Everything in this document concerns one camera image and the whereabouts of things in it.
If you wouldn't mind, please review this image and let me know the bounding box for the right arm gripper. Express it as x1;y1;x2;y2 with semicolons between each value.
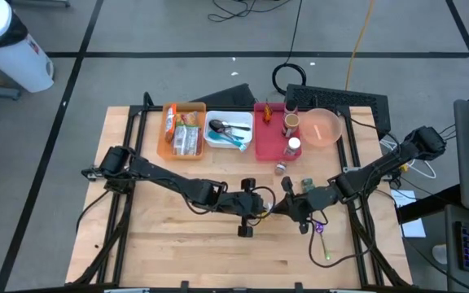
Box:
270;175;340;236

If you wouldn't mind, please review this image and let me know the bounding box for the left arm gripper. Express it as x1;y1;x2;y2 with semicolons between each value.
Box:
217;177;266;238

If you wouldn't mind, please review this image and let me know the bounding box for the purple iridescent spoon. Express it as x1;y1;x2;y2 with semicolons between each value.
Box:
314;221;331;261

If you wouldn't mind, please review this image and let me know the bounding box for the white label spice bottle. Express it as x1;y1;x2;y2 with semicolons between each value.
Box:
284;137;302;159

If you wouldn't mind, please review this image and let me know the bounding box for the teal round lid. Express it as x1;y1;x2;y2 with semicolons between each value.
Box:
208;129;243;148

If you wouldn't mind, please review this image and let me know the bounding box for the black spoon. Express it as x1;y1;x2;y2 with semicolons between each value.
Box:
208;118;252;134

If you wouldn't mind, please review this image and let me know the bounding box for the green pink ramen packet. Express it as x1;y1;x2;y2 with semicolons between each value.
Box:
172;125;200;157

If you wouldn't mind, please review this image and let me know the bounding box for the yellow red ramen packet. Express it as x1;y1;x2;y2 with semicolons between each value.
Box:
176;111;199;127

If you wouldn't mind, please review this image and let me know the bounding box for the orange ramen packet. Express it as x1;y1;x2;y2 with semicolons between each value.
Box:
164;103;178;144

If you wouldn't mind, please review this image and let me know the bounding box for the red plastic bin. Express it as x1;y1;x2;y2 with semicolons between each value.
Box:
252;101;303;163

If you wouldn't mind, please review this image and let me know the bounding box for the translucent pink bowl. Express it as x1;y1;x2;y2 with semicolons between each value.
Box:
299;107;344;147

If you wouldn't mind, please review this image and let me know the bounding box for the white plastic bin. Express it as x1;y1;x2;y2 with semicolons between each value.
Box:
203;109;255;150

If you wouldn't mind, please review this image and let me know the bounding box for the orange plastic bin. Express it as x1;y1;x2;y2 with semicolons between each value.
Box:
156;101;208;163

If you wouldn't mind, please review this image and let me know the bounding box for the black flat panel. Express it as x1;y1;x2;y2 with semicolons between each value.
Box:
191;82;258;109

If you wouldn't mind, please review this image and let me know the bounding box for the black mesh computer case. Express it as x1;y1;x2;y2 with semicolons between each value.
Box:
283;83;392;142

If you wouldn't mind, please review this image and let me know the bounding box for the white paper sheet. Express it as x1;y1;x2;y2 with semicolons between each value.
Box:
390;189;427;239

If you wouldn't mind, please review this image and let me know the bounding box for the black desk leg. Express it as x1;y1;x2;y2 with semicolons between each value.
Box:
396;183;462;225

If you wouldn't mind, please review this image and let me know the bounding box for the computer mouse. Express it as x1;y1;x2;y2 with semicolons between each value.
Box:
431;243;449;266

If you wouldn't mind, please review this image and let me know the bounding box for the white trash can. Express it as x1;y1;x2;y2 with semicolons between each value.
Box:
0;0;55;94

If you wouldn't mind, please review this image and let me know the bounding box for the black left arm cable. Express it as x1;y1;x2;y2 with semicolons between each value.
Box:
250;186;278;224

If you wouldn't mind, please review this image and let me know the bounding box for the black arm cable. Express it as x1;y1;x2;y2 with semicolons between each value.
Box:
250;186;278;224
307;219;377;269

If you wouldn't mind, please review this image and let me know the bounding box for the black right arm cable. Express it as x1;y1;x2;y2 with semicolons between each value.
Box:
307;219;377;269

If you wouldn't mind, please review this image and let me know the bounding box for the white cable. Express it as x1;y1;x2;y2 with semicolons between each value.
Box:
379;138;439;181

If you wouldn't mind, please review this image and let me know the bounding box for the black aluminium table frame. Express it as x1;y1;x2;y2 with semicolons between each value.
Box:
65;91;414;293

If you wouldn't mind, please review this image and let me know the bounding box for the black floor cable with loop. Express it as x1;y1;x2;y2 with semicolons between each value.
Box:
271;0;308;97

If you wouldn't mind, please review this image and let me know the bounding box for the yellow cable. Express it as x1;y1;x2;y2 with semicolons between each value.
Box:
343;0;377;93

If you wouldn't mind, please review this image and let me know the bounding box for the tangled black floor cable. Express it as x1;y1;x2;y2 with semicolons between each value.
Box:
207;0;293;24

